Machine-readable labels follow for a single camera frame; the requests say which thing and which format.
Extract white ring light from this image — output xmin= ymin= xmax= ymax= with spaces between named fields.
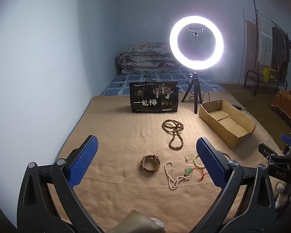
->
xmin=169 ymin=16 xmax=224 ymax=70

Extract beige blurry object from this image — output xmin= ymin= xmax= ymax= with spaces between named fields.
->
xmin=121 ymin=209 xmax=165 ymax=233

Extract black clothes rack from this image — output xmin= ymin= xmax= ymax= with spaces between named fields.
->
xmin=253 ymin=0 xmax=291 ymax=90

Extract orange cloth covered chest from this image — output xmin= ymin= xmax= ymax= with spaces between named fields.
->
xmin=270 ymin=90 xmax=291 ymax=131

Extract black metal stool frame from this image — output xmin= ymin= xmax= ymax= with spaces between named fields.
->
xmin=244 ymin=70 xmax=288 ymax=97

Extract brown wooden bead necklace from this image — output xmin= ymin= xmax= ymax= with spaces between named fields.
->
xmin=162 ymin=119 xmax=185 ymax=150

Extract black tripod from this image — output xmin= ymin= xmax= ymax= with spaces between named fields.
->
xmin=181 ymin=71 xmax=204 ymax=114

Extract cardboard box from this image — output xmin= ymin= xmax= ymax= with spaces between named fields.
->
xmin=198 ymin=99 xmax=257 ymax=149

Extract blue checked bed sheet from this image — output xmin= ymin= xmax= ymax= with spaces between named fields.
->
xmin=100 ymin=69 xmax=227 ymax=96

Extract yellow box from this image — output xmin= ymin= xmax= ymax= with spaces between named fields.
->
xmin=262 ymin=67 xmax=277 ymax=82

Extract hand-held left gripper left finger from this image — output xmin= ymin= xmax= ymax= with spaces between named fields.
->
xmin=17 ymin=135 xmax=102 ymax=233

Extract green pendant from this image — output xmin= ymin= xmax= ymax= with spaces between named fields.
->
xmin=184 ymin=166 xmax=209 ymax=181

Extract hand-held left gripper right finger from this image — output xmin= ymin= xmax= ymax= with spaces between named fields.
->
xmin=196 ymin=137 xmax=277 ymax=233

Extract black power cable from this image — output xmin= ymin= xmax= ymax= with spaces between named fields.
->
xmin=189 ymin=91 xmax=253 ymax=114

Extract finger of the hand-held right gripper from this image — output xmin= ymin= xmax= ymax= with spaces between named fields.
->
xmin=281 ymin=133 xmax=291 ymax=148
xmin=258 ymin=143 xmax=285 ymax=161

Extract cream bead bracelet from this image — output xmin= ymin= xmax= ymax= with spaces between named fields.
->
xmin=193 ymin=153 xmax=205 ymax=168

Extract folded floral quilt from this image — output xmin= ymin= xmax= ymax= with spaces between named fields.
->
xmin=118 ymin=42 xmax=182 ymax=74

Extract black printed snack bag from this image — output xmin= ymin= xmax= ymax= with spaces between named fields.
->
xmin=129 ymin=81 xmax=178 ymax=113

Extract dark hanging clothes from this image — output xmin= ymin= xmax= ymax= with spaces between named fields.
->
xmin=272 ymin=27 xmax=291 ymax=83

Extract white striped hanging garment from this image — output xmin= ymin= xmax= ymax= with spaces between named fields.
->
xmin=257 ymin=11 xmax=273 ymax=66

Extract white bead necklace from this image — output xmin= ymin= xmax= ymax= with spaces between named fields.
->
xmin=164 ymin=161 xmax=190 ymax=190

